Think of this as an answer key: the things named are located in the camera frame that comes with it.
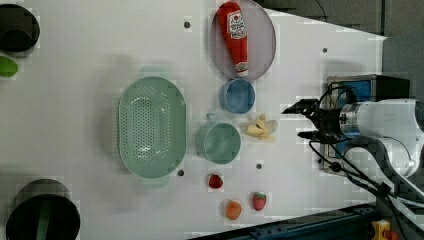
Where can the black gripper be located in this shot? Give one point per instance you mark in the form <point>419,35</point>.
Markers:
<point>325,120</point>

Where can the peeled yellow toy banana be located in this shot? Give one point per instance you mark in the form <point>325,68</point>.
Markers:
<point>261,128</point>

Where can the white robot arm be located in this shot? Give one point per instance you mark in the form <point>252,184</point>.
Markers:
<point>380,144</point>

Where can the blue cup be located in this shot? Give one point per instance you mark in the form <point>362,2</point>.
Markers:
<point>237,96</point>

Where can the green mug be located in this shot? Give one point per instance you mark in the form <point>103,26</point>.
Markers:
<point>216,141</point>

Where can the red toy strawberry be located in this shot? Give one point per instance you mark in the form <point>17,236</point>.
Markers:
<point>259,201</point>

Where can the grey round plate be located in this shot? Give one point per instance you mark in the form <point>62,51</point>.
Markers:
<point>261,42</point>

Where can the dark red toy fruit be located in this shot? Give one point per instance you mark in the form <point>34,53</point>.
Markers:
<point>215,181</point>

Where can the orange toy fruit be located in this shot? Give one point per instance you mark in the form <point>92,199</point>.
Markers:
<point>233,210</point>

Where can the red ketchup bottle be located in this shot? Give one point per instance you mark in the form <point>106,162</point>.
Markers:
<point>235,35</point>

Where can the yellow clamp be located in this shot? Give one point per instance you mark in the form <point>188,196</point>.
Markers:
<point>383,231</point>

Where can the green oval colander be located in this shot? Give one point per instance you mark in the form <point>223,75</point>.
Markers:
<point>151,127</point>

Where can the green object at edge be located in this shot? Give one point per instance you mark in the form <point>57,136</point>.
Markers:
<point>8,67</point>

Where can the black cylinder mount with green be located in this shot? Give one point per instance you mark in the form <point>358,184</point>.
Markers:
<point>43,210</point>

